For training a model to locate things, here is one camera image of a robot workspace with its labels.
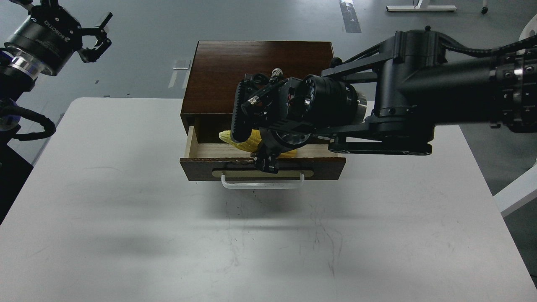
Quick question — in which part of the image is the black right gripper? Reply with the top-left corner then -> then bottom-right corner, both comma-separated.
230,74 -> 359,174

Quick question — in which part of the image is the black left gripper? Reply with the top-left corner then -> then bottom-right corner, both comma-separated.
4,5 -> 113,76

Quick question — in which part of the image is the white drawer handle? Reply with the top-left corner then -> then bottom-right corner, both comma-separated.
221,173 -> 305,190

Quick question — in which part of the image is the dark wooden drawer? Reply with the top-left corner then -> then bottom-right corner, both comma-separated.
180,126 -> 347,181

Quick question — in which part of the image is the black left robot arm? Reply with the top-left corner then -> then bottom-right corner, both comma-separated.
0,0 -> 113,220

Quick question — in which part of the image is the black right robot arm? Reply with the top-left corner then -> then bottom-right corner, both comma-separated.
230,27 -> 536,174

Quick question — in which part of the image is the dark wooden drawer cabinet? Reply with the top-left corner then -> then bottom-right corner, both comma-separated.
180,41 -> 334,143

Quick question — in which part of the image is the grey floor tape strip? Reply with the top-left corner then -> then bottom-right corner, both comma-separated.
338,0 -> 361,33

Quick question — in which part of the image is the white table leg base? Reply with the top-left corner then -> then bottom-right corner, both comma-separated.
386,0 -> 458,12

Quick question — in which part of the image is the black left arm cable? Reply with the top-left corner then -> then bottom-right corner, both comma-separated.
0,99 -> 57,141

